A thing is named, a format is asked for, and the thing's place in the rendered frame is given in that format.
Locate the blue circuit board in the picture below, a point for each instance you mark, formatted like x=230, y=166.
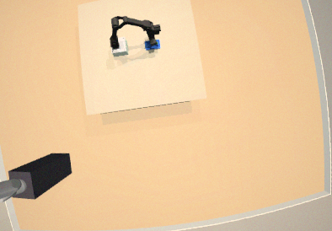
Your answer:
x=150, y=47

